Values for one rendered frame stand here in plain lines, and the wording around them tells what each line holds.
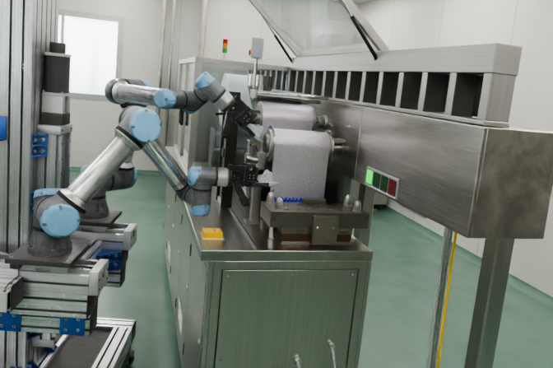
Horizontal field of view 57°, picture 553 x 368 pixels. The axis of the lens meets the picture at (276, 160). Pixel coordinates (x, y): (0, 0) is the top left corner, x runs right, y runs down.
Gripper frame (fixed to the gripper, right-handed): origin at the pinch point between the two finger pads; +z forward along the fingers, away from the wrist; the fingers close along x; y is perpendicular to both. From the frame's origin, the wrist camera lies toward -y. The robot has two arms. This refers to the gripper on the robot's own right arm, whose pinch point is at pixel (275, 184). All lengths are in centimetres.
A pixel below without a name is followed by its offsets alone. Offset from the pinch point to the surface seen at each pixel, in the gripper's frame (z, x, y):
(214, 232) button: -25.7, -13.0, -16.6
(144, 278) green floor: -45, 167, -110
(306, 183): 13.2, -0.3, 1.0
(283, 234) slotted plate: -0.4, -18.8, -15.2
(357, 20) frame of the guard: 22, -13, 66
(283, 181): 3.2, -0.3, 1.3
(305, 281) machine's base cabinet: 7.9, -25.7, -31.4
